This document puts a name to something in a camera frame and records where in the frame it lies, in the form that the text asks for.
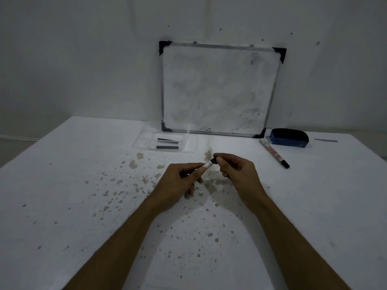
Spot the person's left hand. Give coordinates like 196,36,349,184
146,162,206,215

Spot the person's right hand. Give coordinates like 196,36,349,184
213,153,269,215

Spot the white marker with black cap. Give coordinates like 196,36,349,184
187,158,217,176

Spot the person's left forearm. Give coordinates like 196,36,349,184
62,200,174,290

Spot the person's right forearm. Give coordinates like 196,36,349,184
242,195,362,290

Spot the clear plastic tray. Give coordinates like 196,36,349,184
132,124,199,154

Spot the white marker with red print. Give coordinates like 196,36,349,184
260,138,290,170

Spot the blue and black board eraser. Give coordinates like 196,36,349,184
269,128,310,148

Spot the whiteboard with black corners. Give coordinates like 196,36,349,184
158,40,287,139

